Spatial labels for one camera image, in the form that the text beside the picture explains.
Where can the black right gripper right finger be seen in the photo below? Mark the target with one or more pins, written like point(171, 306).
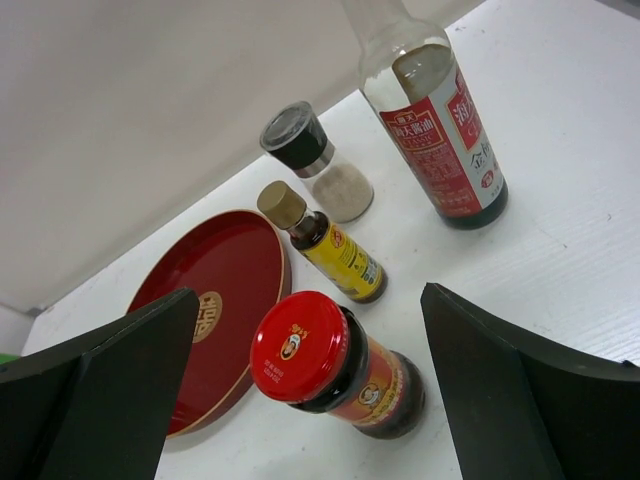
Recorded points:
point(521, 406)

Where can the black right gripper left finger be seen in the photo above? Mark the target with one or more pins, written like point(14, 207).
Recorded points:
point(98, 406)

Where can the red-lid chili sauce jar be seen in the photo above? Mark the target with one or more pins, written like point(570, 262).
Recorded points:
point(313, 355)

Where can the small yellow-label dark bottle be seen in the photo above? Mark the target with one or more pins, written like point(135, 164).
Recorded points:
point(347, 265)

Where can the black-top pepper grinder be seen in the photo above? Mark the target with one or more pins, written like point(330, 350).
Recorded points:
point(296, 138)

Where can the tall soy sauce bottle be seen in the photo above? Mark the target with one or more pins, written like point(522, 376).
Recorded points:
point(409, 75)

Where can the round red tray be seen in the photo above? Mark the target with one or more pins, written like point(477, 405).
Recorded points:
point(238, 267)

